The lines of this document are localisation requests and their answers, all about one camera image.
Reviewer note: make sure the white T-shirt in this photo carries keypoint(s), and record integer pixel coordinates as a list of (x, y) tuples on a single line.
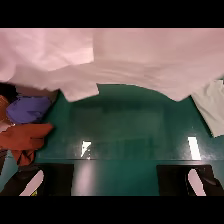
[(133, 60)]

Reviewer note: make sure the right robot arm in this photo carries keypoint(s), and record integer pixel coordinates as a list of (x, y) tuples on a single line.
[(196, 181)]

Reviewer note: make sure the purple garment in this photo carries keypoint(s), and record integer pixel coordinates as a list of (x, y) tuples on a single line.
[(28, 110)]

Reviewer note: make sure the orange garment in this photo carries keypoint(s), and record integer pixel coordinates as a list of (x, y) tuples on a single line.
[(25, 136)]

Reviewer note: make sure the white folded garment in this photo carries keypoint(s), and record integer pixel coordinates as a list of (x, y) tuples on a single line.
[(211, 110)]

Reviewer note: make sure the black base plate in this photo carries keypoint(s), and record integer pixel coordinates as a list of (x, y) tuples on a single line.
[(58, 180), (170, 180)]

